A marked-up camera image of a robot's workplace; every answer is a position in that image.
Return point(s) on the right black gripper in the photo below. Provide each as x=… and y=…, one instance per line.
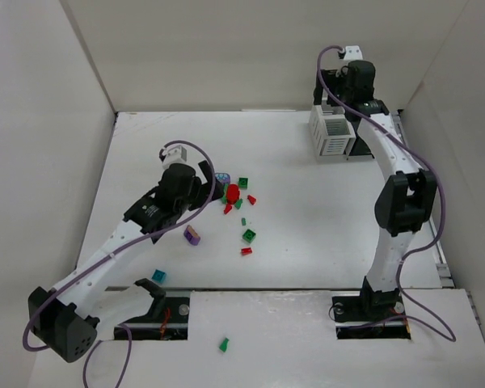
x=321, y=91

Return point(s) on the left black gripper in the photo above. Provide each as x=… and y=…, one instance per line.
x=206, y=183

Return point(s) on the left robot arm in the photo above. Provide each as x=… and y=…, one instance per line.
x=70, y=316

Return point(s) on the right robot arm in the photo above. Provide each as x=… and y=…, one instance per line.
x=403, y=205

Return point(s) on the purple round flower lego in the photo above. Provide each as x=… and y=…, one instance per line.
x=223, y=178

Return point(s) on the green flat plate lego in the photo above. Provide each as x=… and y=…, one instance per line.
x=223, y=199

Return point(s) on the large red lego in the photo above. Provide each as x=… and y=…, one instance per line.
x=232, y=194

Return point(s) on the green square lego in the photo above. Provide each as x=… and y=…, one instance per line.
x=243, y=182
x=249, y=236

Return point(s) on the small green slope lego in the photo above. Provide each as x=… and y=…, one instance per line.
x=238, y=204

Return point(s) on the white slotted container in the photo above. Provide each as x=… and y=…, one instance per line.
x=332, y=134

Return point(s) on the purple lego with pink face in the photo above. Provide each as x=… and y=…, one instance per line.
x=191, y=235

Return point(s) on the green square lego lower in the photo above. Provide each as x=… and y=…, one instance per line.
x=249, y=236

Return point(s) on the black slotted container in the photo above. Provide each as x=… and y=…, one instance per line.
x=359, y=148

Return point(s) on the red flat lego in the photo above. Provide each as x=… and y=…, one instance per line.
x=247, y=251

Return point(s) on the teal square lego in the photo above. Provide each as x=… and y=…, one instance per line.
x=159, y=276

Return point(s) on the green thin lego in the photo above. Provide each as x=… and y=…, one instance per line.
x=224, y=345

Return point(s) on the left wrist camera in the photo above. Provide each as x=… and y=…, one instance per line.
x=172, y=155

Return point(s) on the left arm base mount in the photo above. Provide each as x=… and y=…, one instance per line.
x=166, y=317

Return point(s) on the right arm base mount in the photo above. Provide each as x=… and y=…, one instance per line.
x=354, y=320

